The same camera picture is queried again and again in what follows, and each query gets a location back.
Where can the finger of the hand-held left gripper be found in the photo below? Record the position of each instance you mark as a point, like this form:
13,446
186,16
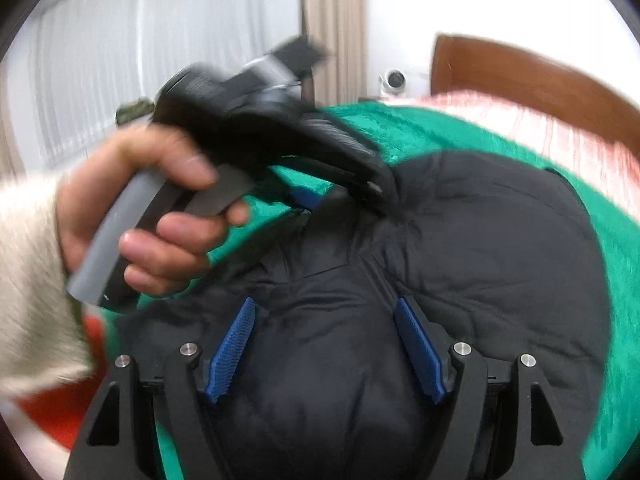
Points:
306,198
350,160

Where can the camouflage patterned object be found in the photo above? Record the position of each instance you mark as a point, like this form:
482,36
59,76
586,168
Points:
134,111

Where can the white security camera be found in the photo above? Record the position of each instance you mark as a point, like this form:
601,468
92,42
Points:
394,81

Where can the brown wooden headboard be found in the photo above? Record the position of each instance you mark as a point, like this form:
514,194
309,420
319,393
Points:
500,70

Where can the green floral bedspread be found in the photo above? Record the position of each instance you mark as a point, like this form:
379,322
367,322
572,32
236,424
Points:
615,260

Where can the person's left hand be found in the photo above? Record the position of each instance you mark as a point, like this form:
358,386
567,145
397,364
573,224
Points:
165,155

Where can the white sheer curtain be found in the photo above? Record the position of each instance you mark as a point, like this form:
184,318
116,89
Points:
125,50

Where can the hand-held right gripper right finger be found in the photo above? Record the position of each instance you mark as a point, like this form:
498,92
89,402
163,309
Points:
420,350

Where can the pink striped bed sheet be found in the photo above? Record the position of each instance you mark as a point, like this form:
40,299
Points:
525,125

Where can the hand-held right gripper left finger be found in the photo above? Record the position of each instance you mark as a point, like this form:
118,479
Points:
232,350

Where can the red cloth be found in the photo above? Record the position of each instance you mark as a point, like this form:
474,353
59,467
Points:
50,410

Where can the beige curtain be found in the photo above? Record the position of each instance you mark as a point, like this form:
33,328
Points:
335,10

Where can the person's left forearm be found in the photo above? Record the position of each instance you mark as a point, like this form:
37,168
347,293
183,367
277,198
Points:
30,285

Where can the black down jacket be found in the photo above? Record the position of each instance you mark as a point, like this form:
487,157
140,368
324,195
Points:
325,385

